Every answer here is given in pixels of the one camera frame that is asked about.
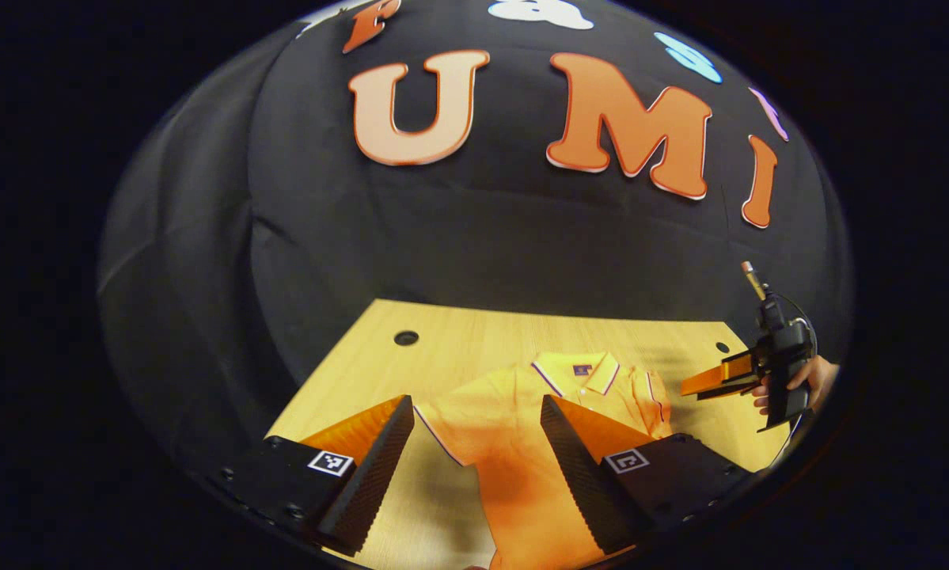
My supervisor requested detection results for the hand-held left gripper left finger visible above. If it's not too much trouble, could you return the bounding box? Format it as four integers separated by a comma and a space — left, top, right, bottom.
217, 394, 416, 557

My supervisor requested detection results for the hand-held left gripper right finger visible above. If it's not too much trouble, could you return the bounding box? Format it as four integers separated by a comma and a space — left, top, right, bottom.
540, 394, 760, 555

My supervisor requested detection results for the orange polo T-shirt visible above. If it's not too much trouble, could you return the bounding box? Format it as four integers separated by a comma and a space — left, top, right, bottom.
413, 351, 673, 570

